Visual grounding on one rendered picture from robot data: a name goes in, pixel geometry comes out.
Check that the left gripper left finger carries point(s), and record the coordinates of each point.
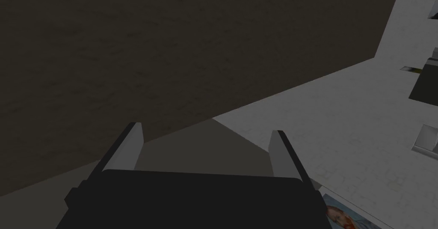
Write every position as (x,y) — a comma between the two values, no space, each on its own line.
(125,150)

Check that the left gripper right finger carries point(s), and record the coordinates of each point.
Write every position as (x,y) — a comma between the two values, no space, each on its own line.
(285,157)

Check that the grey metal box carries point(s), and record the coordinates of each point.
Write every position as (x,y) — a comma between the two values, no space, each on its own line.
(427,140)

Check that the framed portrait painting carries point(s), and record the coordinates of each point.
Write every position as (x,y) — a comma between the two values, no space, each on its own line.
(342,215)

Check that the dark cabinet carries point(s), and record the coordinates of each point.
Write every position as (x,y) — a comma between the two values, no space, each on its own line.
(426,81)

